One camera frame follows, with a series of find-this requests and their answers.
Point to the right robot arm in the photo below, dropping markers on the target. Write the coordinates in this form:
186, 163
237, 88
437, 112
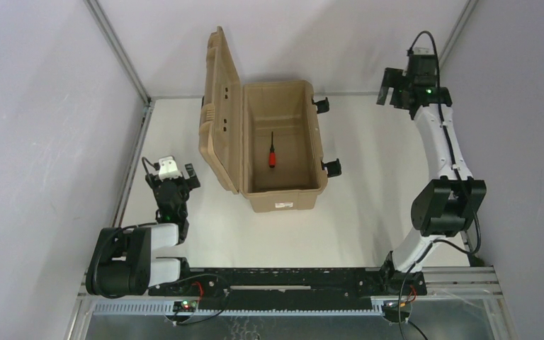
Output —
449, 203

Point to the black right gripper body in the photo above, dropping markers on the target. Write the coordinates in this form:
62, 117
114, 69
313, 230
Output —
398, 88

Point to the black latch upper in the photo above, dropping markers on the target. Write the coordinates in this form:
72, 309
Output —
322, 106

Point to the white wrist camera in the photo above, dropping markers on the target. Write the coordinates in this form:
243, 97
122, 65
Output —
422, 51
168, 168

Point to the small electronics board with leds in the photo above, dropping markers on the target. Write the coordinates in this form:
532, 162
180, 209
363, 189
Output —
187, 306

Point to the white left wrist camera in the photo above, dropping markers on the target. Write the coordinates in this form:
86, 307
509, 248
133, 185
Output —
168, 168

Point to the tan plastic storage bin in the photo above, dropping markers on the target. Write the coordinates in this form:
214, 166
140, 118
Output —
236, 121

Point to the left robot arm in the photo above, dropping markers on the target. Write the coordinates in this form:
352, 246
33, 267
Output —
123, 262

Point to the black latch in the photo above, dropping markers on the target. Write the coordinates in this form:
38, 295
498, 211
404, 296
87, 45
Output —
322, 106
333, 168

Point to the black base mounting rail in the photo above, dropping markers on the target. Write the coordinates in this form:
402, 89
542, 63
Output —
292, 289

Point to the red handled screwdriver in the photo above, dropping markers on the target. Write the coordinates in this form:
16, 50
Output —
272, 153

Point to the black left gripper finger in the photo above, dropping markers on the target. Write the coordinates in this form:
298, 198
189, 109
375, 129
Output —
152, 180
191, 180

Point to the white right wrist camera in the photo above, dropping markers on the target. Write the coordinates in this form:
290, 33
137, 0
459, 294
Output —
422, 51

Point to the aluminium frame profile left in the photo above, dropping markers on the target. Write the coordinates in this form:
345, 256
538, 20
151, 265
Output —
107, 29

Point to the black latch lower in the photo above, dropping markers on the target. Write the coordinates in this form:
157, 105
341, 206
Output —
333, 168

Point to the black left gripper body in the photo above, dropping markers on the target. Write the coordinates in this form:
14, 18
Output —
173, 183

